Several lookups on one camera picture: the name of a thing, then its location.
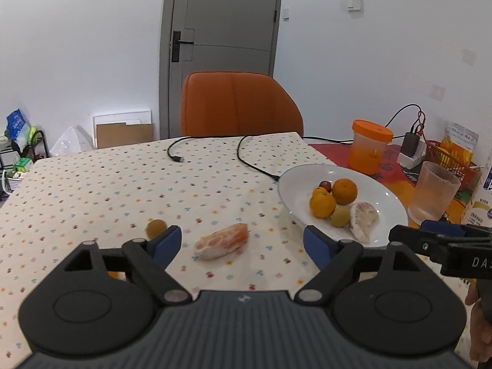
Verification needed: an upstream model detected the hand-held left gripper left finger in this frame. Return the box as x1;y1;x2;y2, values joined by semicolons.
63;225;191;306

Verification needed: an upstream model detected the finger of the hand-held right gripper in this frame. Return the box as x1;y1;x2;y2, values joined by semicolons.
389;225;446;266
420;220;492;239

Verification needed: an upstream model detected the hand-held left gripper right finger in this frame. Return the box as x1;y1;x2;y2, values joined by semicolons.
294;225;421;306

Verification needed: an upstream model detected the green plum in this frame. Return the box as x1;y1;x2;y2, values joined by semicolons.
146;219;168;240
330;206;351;228

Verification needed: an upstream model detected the tangerine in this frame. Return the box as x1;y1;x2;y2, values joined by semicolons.
331;178;358;205
310;192;336;219

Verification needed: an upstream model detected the pomelo segment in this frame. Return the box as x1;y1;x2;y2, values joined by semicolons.
194;223;250;261
349;202;379;244

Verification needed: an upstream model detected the white plate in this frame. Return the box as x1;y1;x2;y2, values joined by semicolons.
277;164;409;248

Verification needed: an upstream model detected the person's right hand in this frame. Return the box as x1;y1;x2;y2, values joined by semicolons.
465;280;492;362

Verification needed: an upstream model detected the ribbed glass cup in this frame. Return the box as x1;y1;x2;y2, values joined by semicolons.
407;161;462;225

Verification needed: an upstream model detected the white milk carton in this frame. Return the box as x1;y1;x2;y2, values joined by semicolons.
461;157;492;227

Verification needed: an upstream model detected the orange printed table mat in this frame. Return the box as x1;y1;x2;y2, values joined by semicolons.
307;142;481;227

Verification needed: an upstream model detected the floral tablecloth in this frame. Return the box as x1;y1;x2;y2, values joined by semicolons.
0;132;477;358

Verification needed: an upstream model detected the white power strip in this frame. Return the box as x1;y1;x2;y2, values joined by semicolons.
397;140;427;170

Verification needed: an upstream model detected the yellow snack bag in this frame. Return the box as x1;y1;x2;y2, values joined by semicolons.
438;122;479;170

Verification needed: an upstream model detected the black charger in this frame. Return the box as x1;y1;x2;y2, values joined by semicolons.
401;133;421;155

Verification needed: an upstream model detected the orange lidded jar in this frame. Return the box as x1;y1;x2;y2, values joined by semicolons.
348;119;394;175

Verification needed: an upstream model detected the brown cardboard sheet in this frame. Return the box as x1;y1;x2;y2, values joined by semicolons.
96;122;153;150

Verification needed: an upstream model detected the white board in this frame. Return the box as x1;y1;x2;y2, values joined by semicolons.
91;109;153;150

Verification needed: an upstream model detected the white plastic bag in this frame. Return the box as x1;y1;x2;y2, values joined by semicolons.
50;126;93;157

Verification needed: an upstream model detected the orange chair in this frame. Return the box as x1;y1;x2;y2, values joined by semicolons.
181;71;304;139

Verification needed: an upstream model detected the black metal rack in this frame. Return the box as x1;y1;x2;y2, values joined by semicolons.
0;130;49;173

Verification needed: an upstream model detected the blue snack bag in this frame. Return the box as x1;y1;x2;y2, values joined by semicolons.
6;108;31;150

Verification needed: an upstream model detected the grey door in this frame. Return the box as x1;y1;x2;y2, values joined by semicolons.
159;0;285;139

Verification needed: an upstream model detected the red wire basket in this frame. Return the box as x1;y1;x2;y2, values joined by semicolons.
425;140;481;183

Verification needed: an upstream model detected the black usb cable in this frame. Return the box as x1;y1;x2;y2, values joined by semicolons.
167;135;281;181

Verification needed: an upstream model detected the red cable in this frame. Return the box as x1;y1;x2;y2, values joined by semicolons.
415;111;428;139

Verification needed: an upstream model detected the black power cable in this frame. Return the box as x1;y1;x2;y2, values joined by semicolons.
302;104;421;145

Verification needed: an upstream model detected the black door handle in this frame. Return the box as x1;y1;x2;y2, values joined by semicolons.
170;31;194;63

